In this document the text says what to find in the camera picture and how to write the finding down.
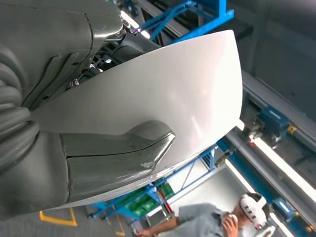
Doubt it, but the blue metal shelf rack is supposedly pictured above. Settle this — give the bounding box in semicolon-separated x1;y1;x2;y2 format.
87;0;235;226

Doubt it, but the green plastic crate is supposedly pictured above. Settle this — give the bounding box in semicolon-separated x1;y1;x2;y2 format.
158;182;176;201
118;190;158;219

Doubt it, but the person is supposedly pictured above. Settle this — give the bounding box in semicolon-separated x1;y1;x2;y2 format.
136;192;276;237

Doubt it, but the long ceiling light strip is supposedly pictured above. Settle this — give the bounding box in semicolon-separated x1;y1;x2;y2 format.
249;134;316;204
224;158;288;237

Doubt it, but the blue ceiling fixture box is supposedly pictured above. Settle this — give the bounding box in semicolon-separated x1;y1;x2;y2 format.
258;106;290;141
272;197;296;223

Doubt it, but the white VR headset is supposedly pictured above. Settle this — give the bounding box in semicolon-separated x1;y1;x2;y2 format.
239;193;268;230

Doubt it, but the white VR controller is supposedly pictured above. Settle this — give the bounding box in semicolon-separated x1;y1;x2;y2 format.
255;225;277;237

